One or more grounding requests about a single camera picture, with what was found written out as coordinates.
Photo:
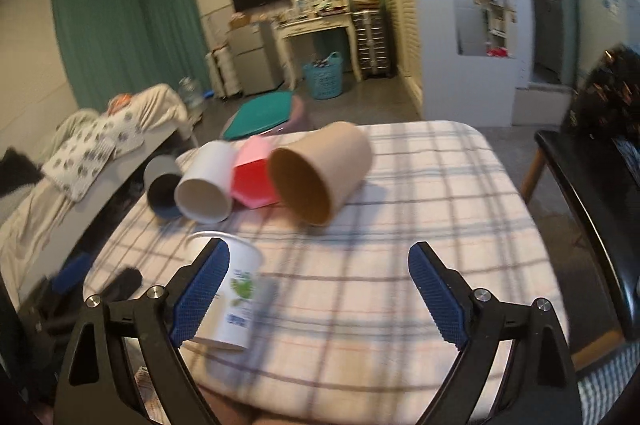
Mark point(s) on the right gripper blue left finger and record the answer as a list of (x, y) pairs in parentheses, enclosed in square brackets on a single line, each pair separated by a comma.
[(97, 385)]

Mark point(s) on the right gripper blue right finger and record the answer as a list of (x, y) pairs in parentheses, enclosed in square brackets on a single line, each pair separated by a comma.
[(539, 384)]

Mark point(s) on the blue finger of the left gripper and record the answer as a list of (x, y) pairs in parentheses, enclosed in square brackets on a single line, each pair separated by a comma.
[(72, 273), (123, 286)]

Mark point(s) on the white paper cup green print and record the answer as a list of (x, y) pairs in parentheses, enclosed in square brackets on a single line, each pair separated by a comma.
[(229, 319)]

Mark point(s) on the grey plastic cup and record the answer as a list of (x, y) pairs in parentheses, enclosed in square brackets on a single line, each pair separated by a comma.
[(161, 178)]

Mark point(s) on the white plastic cup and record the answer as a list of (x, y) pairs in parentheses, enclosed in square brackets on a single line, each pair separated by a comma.
[(204, 191)]

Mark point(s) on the pink hexagonal cup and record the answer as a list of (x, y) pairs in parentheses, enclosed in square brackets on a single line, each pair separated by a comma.
[(251, 184)]

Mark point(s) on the brown plastic cup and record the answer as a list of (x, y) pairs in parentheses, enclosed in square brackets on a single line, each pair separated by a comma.
[(316, 174)]

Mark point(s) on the bed with beige bedding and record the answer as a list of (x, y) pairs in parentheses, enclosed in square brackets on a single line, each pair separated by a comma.
[(28, 229)]

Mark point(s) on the leaf print quilted blanket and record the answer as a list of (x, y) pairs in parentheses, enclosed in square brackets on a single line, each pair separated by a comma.
[(85, 143)]

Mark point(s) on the plaid tablecloth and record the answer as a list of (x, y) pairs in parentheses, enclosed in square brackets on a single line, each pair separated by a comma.
[(343, 336)]

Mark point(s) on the water jug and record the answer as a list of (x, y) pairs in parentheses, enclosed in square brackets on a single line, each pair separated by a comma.
[(192, 95)]

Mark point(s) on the white suitcase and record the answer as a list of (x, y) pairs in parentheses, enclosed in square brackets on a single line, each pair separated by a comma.
[(222, 75)]

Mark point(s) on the purple stool with green cushion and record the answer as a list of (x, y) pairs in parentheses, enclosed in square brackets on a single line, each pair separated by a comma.
[(270, 114)]

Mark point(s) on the black chair with floral cover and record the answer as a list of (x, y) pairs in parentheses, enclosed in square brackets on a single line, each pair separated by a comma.
[(594, 159)]

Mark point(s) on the green curtain left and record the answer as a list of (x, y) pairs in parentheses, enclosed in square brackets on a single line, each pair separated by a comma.
[(111, 47)]

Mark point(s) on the silver mini fridge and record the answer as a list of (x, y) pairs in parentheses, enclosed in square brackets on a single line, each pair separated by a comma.
[(255, 58)]

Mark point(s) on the blue laundry basket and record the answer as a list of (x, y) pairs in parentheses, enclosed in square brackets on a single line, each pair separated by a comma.
[(324, 77)]

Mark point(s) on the white dressing table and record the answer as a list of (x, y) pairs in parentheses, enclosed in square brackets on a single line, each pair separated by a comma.
[(316, 26)]

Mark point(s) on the cream louvred wardrobe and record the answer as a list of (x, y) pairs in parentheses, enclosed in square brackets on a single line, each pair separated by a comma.
[(466, 60)]

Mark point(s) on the white washing machine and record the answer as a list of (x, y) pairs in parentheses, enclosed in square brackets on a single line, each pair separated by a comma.
[(603, 24)]

